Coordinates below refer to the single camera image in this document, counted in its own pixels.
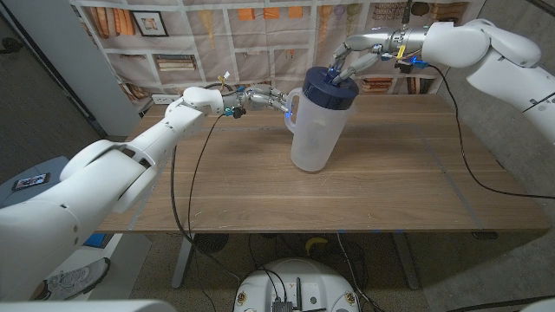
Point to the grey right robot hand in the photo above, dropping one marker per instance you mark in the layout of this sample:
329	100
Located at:
381	43

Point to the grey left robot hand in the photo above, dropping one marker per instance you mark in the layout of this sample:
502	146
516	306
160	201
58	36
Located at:
260	95

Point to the translucent plastic pitcher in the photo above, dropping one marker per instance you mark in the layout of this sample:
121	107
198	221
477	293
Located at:
316	138

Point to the dark blue pitcher lid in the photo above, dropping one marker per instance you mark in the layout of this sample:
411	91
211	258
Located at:
334	97

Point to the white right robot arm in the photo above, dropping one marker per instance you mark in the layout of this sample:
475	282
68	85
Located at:
498	47

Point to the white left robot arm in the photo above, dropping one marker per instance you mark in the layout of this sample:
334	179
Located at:
86	195

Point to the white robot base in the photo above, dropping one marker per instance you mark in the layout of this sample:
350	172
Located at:
303	277

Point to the white power strip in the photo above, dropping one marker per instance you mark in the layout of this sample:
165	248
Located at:
167	99

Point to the black round fan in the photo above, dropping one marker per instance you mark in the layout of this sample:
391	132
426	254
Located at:
211	242

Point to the yellow curved object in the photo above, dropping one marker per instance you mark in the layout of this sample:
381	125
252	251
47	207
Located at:
315	242

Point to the white pillar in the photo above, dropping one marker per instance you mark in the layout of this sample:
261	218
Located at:
86	65

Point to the white table leg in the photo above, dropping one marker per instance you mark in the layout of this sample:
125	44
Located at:
183	260

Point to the white box with blue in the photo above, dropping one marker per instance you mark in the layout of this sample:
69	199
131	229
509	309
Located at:
126	260

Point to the grey table leg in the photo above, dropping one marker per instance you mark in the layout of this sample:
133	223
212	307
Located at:
406	260

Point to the black smartphone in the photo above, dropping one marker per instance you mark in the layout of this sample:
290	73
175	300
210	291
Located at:
30	182

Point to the grey white sneaker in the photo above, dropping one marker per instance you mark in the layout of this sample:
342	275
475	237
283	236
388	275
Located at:
73	279

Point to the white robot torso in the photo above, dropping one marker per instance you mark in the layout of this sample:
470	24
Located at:
86	307

